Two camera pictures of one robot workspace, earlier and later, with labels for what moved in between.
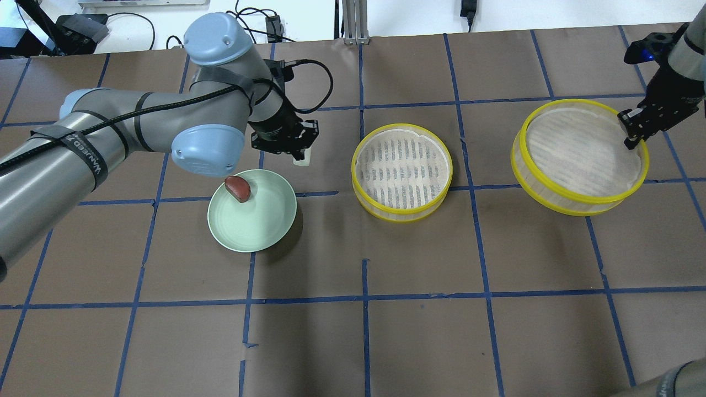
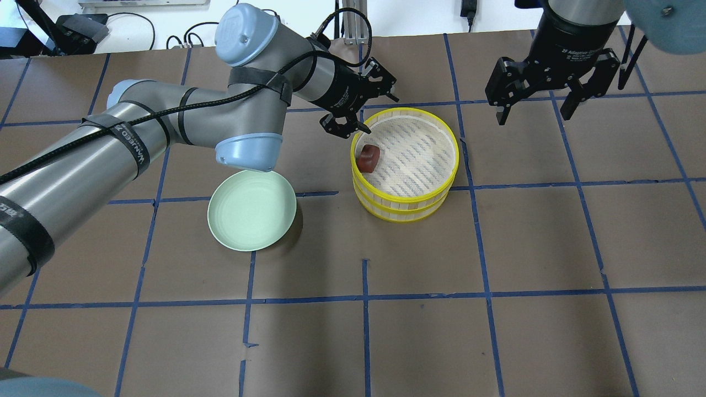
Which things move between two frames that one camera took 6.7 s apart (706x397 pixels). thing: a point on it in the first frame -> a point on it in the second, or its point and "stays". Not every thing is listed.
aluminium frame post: [354, 17] stays
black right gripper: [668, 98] -> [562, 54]
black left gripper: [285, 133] -> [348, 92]
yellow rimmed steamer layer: [570, 156] -> [418, 157]
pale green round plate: [260, 223] stays
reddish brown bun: [239, 187] -> [367, 157]
